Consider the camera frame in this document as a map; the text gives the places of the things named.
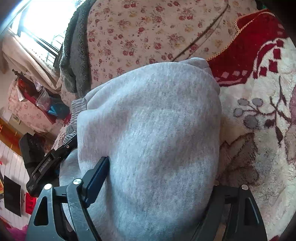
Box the light grey sweatpants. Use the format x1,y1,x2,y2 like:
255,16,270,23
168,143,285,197
59,58,221,240

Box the blue box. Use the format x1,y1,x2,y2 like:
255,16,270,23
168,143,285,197
47,98,70,119

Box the grey fleece garment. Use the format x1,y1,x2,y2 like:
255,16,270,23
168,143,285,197
60,1,95,98

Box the beige curtain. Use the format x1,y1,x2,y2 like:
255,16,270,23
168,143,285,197
1,30,62,93

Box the bright window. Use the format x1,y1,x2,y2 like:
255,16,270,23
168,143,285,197
10,0,84,66

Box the red cream floral blanket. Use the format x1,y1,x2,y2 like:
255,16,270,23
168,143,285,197
209,10,295,240

